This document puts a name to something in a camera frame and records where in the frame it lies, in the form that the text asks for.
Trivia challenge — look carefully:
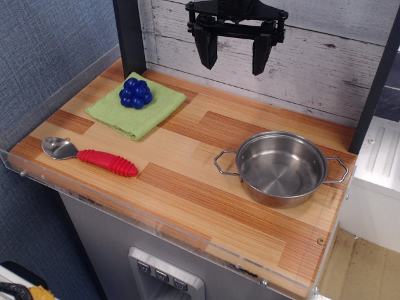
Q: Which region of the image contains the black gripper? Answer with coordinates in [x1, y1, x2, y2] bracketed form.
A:
[185, 1, 288, 76]

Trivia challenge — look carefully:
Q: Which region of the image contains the red handled metal spoon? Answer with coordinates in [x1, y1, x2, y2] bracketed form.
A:
[41, 137, 139, 177]

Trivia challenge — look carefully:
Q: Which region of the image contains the stainless steel pot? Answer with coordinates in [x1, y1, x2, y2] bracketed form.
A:
[214, 131, 349, 208]

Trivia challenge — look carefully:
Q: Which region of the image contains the blue toy grape cluster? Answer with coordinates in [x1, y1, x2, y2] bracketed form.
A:
[119, 77, 153, 109]

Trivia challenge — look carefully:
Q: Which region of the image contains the green folded cloth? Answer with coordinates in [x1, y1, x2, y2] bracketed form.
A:
[86, 72, 186, 141]

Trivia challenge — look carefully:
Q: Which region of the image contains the white plastic side unit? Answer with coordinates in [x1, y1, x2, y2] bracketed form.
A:
[339, 117, 399, 252]

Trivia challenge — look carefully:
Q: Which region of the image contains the grey toy fridge cabinet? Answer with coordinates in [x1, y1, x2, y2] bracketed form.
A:
[61, 194, 285, 299]

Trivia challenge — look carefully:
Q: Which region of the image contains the silver dispenser button panel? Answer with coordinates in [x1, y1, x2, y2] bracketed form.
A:
[128, 247, 206, 299]

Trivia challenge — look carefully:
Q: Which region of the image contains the yellow and black object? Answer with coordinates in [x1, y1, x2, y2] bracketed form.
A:
[1, 282, 57, 300]

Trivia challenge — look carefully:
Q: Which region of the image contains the dark left vertical post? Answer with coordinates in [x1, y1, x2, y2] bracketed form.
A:
[112, 0, 147, 78]

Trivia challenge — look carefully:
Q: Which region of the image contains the dark vertical post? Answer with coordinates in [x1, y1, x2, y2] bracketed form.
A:
[348, 8, 399, 154]
[112, 0, 147, 78]

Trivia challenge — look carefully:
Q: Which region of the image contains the dark right vertical post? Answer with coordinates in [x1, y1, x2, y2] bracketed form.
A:
[348, 8, 399, 154]

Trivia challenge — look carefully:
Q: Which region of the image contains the clear acrylic guard rail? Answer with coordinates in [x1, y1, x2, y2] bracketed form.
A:
[9, 37, 361, 299]

